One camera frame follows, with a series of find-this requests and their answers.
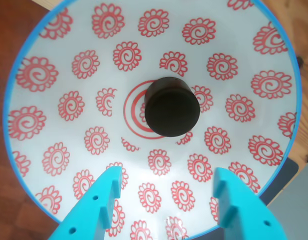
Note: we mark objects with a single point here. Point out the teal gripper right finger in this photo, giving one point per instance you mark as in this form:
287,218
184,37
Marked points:
249,215

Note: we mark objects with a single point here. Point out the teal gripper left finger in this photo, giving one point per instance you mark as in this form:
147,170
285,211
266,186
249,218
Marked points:
89,212

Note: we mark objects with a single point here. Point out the black cylinder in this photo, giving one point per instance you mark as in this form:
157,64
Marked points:
171,112

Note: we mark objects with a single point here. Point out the white bowl with red flowers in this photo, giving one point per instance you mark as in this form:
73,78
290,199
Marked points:
169,37

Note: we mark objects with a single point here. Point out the dark blue grey pad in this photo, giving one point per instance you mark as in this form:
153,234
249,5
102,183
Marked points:
281,180

